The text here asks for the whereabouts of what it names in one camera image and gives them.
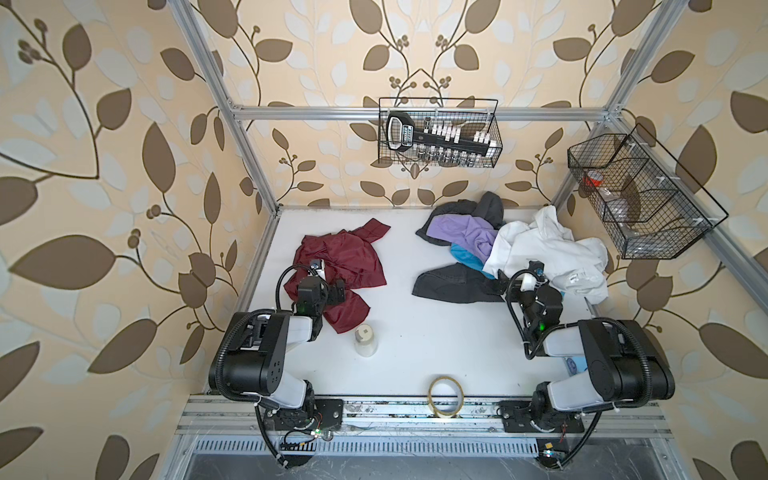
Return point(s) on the small white bottle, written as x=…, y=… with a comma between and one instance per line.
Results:
x=365, y=341

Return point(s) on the maroon shirt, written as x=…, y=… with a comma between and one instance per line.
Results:
x=348, y=256

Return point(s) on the wire basket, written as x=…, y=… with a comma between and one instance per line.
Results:
x=471, y=104
x=670, y=209

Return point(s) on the purple cloth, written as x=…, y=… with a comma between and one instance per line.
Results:
x=474, y=234

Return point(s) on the yellow tape roll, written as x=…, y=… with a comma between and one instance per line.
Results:
x=445, y=397

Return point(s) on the right wire basket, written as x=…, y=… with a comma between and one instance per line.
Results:
x=670, y=209

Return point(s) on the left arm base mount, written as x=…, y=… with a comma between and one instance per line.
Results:
x=316, y=414

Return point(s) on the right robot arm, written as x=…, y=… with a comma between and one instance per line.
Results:
x=624, y=369

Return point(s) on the clear plastic bottle red cap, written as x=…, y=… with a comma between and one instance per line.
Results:
x=610, y=205

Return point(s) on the white cloth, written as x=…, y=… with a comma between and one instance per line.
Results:
x=572, y=266

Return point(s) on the black socket set tool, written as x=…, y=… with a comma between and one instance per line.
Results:
x=423, y=134

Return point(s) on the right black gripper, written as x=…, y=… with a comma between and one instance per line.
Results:
x=546, y=285

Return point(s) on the dark grey jeans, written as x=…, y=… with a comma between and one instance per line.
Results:
x=456, y=283

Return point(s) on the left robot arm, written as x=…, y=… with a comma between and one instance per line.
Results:
x=249, y=365

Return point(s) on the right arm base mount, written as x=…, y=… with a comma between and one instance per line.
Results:
x=523, y=416

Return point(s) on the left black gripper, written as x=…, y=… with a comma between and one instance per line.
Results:
x=330, y=291

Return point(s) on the teal cloth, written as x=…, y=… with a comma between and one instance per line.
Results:
x=470, y=260

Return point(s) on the back wire basket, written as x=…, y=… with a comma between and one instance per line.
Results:
x=471, y=104

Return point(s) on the blue tissue pack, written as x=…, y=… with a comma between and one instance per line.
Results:
x=576, y=365

